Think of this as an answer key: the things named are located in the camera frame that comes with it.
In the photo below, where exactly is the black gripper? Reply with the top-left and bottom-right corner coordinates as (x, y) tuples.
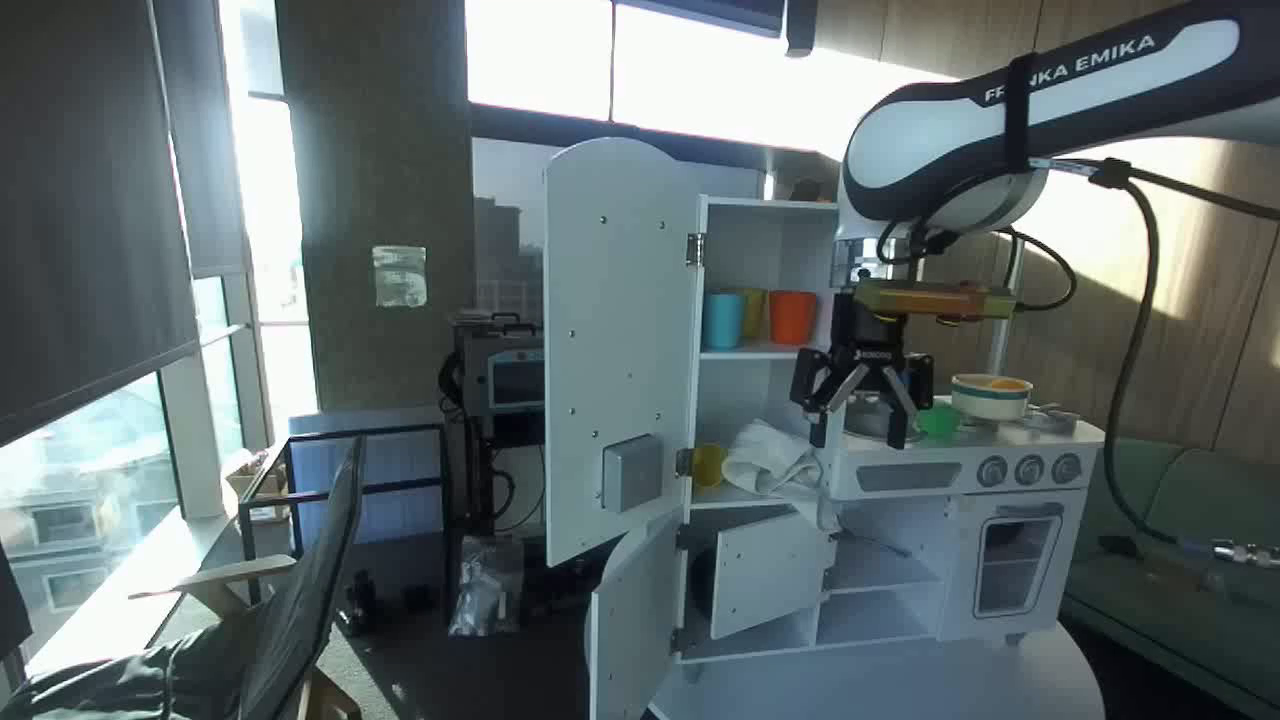
(789, 292), (934, 451)

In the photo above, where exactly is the small white cabinet door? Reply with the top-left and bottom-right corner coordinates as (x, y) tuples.
(703, 507), (838, 643)

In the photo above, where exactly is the tall white fridge door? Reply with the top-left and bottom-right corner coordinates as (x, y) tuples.
(536, 138), (703, 571)

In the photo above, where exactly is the short white fridge door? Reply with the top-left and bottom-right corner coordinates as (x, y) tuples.
(584, 511), (695, 720)

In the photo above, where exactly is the white toy kitchen cabinet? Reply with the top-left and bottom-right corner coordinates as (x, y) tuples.
(678, 196), (1113, 671)

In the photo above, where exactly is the green toy cup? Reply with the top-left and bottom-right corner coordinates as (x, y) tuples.
(917, 400), (967, 448)

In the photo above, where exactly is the white crumpled cloth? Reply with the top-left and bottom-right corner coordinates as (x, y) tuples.
(717, 416), (823, 499)

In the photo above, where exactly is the orange plastic cup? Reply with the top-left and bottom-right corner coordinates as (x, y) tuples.
(768, 288), (820, 351)

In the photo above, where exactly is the cream bowl with green stripe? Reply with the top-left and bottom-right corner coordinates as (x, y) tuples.
(946, 367), (1038, 427)

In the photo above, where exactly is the yellow-green plastic cup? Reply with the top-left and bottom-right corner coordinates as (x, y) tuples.
(738, 288), (776, 348)

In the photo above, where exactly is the yellow plastic cup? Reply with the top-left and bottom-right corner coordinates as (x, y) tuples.
(686, 445), (726, 491)

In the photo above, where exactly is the blue plastic cup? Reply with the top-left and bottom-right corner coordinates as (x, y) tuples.
(703, 292), (749, 358)

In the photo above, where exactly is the black equipment rack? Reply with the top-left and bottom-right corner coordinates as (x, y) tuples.
(439, 310), (551, 540)

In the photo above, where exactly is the green sofa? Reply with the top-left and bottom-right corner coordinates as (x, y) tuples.
(1060, 435), (1280, 714)

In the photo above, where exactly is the clear plastic bag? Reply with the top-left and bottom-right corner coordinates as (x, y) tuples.
(445, 533), (529, 641)

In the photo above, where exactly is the paper sheet on column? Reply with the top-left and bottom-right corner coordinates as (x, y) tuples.
(369, 240), (433, 315)

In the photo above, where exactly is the dark window blind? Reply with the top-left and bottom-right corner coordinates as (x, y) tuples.
(0, 0), (251, 448)

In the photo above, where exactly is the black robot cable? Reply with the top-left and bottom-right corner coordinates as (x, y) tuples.
(1002, 153), (1280, 553)

